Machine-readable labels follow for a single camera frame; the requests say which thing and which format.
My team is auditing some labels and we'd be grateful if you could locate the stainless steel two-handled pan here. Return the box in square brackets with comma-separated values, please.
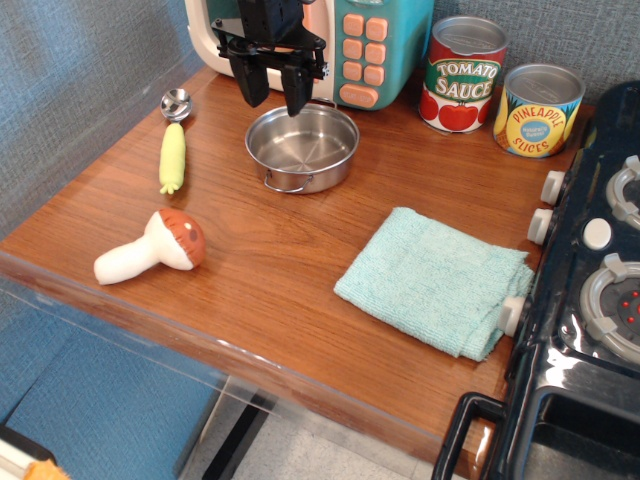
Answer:
[245, 104, 360, 195]

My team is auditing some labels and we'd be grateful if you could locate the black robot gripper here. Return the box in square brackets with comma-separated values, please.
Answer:
[212, 1, 329, 117]

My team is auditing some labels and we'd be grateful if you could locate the pineapple slices can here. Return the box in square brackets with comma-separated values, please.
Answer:
[493, 63, 585, 159]

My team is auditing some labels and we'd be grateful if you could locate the grey stove knob rear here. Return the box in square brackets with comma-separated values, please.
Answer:
[540, 170, 565, 206]

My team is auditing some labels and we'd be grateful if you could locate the orange fuzzy object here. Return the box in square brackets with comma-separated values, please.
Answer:
[22, 460, 70, 480]

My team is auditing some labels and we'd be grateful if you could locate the grey stove knob front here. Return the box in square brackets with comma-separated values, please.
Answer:
[497, 296, 525, 337]

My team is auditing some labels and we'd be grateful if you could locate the grey stove knob middle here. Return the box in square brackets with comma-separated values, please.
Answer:
[527, 209, 553, 246]

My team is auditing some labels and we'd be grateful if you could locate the plush mushroom toy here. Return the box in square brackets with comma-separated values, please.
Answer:
[93, 208, 206, 285]

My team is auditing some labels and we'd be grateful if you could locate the scoop with yellow-green handle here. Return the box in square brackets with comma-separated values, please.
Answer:
[159, 88, 192, 195]

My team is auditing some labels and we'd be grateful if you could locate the grey stove knob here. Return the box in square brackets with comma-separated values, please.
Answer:
[527, 209, 553, 246]
[497, 296, 525, 337]
[540, 170, 565, 206]

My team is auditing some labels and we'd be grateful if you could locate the tomato sauce can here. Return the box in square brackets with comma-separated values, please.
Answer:
[419, 16, 509, 133]

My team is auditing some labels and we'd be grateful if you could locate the teal toy microwave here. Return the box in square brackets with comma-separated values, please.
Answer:
[183, 0, 436, 112]

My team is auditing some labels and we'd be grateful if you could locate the black toy stove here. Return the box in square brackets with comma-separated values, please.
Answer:
[433, 81, 639, 479]

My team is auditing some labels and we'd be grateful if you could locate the light teal folded cloth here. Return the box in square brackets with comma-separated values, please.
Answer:
[334, 207, 534, 362]

